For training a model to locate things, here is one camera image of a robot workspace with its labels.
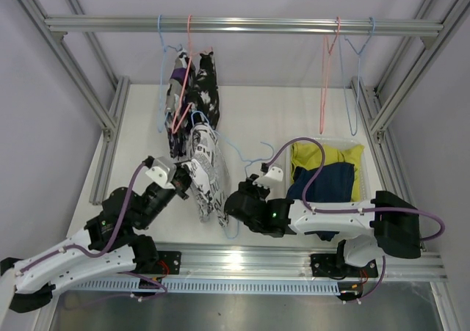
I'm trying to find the white newspaper print trousers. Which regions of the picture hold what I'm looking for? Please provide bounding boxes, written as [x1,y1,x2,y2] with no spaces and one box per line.
[186,123,231,228]

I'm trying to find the pink wire hanger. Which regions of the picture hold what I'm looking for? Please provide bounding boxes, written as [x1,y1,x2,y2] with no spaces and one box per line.
[319,16,341,134]
[170,15,199,135]

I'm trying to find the yellow-green trousers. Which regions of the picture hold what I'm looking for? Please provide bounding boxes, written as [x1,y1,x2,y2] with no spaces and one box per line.
[290,142,364,202]

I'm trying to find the navy blue trousers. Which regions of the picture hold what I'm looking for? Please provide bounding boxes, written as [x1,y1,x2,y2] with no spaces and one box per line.
[286,161,356,242]

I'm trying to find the black white floral trousers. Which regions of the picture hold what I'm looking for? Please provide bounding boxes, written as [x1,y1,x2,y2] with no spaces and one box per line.
[186,51,220,129]

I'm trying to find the light blue wire hanger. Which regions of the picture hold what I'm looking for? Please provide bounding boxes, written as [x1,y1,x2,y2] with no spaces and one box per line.
[157,15,183,133]
[338,17,376,137]

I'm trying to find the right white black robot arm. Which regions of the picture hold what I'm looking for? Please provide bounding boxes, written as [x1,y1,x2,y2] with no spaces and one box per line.
[224,167,421,275]

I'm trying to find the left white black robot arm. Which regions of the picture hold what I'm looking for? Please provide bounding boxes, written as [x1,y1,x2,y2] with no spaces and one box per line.
[1,162,192,313]

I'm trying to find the purple grey patterned trousers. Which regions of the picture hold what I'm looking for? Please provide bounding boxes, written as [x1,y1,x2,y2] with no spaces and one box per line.
[165,52,195,159]

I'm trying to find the white plastic basket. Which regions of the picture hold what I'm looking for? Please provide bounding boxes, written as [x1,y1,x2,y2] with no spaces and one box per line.
[285,137,370,202]

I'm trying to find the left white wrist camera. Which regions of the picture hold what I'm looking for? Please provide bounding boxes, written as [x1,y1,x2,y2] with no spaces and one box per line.
[145,156,176,189]

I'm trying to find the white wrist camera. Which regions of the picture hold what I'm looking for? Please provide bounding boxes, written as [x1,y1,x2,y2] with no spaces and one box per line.
[145,156,176,189]
[254,163,284,188]

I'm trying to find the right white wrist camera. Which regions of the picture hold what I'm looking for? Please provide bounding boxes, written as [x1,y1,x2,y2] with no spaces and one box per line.
[254,163,284,188]

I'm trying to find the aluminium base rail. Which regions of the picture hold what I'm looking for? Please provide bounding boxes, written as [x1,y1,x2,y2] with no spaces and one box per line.
[46,241,447,281]

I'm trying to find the aluminium frame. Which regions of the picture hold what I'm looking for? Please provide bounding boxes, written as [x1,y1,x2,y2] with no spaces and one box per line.
[0,0,470,258]

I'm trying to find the slotted cable duct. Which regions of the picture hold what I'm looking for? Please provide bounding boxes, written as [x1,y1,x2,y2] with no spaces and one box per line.
[71,277,361,297]

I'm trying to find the aluminium hanging rail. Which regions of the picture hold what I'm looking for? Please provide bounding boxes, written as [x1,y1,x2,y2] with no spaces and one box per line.
[45,15,444,37]

